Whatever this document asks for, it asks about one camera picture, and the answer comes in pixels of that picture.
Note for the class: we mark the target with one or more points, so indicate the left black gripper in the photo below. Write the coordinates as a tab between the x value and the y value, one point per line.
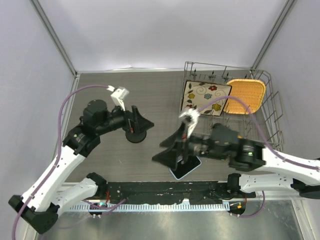
140	123

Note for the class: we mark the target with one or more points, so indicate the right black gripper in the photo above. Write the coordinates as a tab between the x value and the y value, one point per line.
176	140

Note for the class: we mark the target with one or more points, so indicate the black phone stand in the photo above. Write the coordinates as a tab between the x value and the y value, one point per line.
136	138

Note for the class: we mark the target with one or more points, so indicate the blue-cased smartphone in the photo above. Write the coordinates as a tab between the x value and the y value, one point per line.
183	170

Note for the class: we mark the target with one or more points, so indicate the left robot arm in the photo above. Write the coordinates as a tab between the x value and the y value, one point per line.
41	205

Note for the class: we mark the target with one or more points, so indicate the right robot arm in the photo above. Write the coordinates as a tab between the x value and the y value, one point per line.
259	168

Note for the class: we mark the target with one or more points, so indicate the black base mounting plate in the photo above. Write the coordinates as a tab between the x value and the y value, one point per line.
170	192

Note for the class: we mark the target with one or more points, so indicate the floral square plate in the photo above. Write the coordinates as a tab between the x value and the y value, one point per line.
198	94

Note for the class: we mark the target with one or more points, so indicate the orange woven basket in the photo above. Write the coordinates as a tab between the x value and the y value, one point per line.
250	91

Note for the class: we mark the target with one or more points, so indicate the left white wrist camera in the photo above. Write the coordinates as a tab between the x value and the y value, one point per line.
118	95

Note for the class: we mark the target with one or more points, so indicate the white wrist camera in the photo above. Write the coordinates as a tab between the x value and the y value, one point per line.
118	95
190	117

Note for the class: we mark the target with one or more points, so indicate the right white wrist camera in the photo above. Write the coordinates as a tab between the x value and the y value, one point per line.
190	117

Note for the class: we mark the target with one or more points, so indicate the grey wire dish rack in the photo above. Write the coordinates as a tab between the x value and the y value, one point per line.
259	126

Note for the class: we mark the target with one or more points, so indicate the white slotted cable duct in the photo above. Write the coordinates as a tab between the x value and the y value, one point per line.
126	208

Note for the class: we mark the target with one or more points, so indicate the left aluminium frame post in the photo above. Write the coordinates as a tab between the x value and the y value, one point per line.
53	35

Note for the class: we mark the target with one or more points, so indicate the aluminium frame post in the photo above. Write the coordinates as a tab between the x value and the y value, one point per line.
280	20
53	35

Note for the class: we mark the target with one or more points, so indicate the right aluminium frame post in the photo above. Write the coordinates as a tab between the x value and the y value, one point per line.
280	20

